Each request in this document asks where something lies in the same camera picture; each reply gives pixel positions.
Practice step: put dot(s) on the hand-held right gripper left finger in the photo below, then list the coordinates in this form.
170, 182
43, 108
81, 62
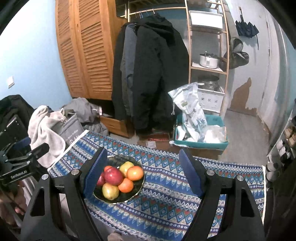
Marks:
93, 176

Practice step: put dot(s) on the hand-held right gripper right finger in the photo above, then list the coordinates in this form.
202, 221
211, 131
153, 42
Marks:
190, 172

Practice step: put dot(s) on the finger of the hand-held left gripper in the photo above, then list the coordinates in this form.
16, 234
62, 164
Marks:
20, 143
34, 153

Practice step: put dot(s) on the red apple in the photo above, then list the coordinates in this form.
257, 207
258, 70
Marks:
113, 176
101, 180

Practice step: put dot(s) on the small tangerine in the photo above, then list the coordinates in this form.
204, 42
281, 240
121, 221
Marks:
107, 168

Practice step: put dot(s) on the yellow pear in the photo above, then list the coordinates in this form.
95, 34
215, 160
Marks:
110, 191
126, 168

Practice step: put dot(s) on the large orange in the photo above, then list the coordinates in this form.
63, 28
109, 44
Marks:
134, 173
126, 185

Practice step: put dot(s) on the dark green glass bowl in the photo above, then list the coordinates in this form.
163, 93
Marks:
120, 198

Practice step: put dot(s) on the person's left hand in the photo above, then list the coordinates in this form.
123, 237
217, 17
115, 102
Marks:
19, 199

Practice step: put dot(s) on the white fleece cloth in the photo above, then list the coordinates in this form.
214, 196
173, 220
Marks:
44, 129

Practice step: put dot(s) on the blue patterned tablecloth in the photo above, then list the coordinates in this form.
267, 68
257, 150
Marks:
166, 185

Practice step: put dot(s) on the teal plastic crate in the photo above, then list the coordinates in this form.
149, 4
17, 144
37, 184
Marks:
198, 145

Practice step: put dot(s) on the black bag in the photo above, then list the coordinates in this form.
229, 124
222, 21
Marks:
13, 104

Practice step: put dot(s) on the grey tote bag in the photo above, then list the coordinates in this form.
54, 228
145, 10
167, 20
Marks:
71, 129

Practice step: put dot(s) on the clear plastic bag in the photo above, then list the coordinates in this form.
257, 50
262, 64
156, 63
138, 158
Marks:
215, 134

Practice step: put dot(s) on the red printed cardboard box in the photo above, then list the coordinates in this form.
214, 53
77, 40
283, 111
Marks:
157, 140

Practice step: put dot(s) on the wooden drawer box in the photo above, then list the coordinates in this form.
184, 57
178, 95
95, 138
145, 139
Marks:
115, 126

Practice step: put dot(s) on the white rice bag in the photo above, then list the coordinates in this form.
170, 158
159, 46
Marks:
192, 109

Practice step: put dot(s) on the white lattice basket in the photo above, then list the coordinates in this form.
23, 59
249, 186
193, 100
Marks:
211, 100

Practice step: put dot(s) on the metal shoe rack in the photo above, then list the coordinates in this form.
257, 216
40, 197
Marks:
277, 148

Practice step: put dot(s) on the wooden shelf rack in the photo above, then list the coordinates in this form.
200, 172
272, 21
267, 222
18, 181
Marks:
208, 70

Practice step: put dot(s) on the black hanging coat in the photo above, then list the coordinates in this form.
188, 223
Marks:
159, 69

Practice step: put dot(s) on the wooden louvered wardrobe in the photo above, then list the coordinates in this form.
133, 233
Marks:
90, 51

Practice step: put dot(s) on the olive hanging bag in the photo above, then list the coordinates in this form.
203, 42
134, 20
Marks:
238, 59

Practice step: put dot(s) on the grey hanging jacket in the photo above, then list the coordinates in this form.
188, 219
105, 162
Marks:
129, 51

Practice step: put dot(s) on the pale door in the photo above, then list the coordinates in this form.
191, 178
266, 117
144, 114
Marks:
275, 69

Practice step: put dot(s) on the white plastic bin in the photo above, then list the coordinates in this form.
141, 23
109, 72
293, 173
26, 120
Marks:
205, 19

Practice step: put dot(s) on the dark blue umbrella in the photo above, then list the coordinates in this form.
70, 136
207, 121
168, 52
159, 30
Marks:
246, 29

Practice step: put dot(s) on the white wall switch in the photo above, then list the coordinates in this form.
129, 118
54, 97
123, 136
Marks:
10, 82

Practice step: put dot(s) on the metal clothes rail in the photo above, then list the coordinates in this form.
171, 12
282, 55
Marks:
161, 9

